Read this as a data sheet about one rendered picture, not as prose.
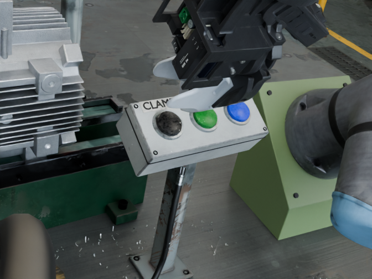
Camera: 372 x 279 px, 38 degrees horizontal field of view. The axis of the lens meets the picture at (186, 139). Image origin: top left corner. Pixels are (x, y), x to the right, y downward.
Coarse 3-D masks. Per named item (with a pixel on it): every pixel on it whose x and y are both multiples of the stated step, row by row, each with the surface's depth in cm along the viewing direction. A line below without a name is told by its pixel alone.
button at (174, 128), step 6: (162, 114) 59; (168, 114) 59; (174, 114) 60; (156, 120) 59; (162, 120) 59; (168, 120) 59; (174, 120) 59; (180, 120) 60; (162, 126) 58; (168, 126) 59; (174, 126) 59; (180, 126) 60; (162, 132) 59; (168, 132) 58; (174, 132) 59
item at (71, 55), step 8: (64, 48) 66; (72, 48) 67; (64, 56) 66; (72, 56) 66; (80, 56) 67; (64, 64) 67; (72, 64) 67; (64, 136) 73; (72, 136) 73; (64, 144) 73
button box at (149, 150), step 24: (120, 120) 61; (144, 120) 59; (192, 120) 61; (144, 144) 58; (168, 144) 58; (192, 144) 60; (216, 144) 62; (240, 144) 66; (144, 168) 59; (168, 168) 62
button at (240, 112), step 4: (236, 104) 65; (240, 104) 65; (244, 104) 65; (228, 108) 64; (232, 108) 64; (236, 108) 64; (240, 108) 65; (244, 108) 65; (248, 108) 65; (228, 112) 64; (232, 112) 64; (236, 112) 64; (240, 112) 64; (244, 112) 65; (248, 112) 65; (232, 116) 64; (236, 116) 64; (240, 116) 64; (244, 116) 64; (248, 116) 65; (236, 120) 64; (240, 120) 64; (244, 120) 64
